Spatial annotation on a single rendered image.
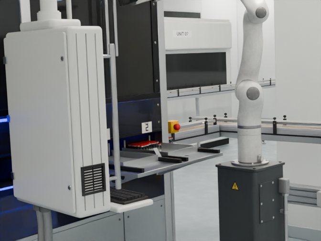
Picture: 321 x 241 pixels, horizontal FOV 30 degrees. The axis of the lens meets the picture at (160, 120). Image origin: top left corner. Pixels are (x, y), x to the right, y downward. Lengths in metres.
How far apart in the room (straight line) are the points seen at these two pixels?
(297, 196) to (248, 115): 1.13
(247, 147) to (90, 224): 0.91
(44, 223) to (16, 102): 0.54
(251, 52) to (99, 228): 1.21
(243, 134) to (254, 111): 0.13
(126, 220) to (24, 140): 0.99
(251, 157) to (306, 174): 1.61
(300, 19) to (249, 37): 1.55
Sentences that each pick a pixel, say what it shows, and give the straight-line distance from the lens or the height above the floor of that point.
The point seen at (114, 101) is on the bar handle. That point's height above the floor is 1.25.
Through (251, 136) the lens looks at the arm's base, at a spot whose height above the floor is 1.01.
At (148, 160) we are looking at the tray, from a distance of 3.07.
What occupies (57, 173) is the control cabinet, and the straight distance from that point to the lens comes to 2.44.
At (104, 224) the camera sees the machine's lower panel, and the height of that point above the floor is 0.54.
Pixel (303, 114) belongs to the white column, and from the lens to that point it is 4.56.
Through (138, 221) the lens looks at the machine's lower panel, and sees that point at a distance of 3.46.
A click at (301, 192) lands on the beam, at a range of 3.99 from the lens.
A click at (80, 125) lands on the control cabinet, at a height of 1.16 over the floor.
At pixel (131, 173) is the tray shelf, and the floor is 0.88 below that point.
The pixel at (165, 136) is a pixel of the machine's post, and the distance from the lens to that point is 3.57.
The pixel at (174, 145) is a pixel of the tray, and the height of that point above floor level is 0.90.
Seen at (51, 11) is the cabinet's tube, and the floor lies 1.62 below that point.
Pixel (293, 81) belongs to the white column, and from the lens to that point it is 4.58.
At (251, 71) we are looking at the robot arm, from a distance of 3.06.
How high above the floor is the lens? 1.42
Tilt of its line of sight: 6 degrees down
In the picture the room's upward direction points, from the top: 2 degrees counter-clockwise
